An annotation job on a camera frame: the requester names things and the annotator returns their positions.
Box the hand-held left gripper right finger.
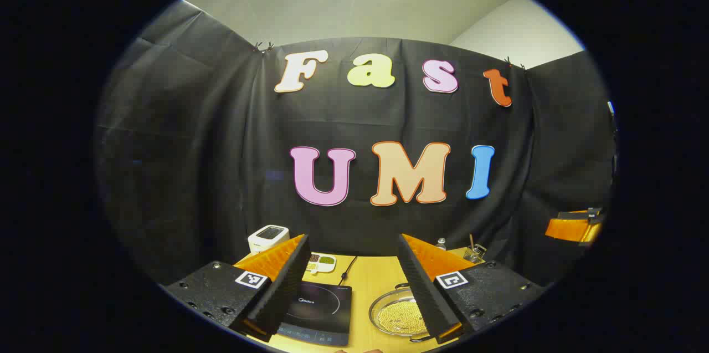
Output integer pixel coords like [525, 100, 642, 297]
[397, 233, 546, 344]

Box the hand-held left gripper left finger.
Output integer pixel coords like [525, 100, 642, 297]
[165, 234, 312, 342]

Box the black induction cooktop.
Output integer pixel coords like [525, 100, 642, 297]
[275, 281, 353, 347]

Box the steel pot with black handle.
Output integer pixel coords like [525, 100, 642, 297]
[368, 284, 444, 342]

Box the pile of yellow beans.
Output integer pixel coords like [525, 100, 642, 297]
[378, 300, 430, 336]

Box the white divided bean dish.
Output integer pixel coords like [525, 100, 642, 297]
[306, 253, 337, 275]

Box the white box appliance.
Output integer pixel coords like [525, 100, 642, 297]
[248, 225, 290, 255]

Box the black backdrop cloth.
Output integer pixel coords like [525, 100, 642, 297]
[94, 1, 618, 287]

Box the black power cable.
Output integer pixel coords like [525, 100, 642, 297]
[339, 256, 358, 286]

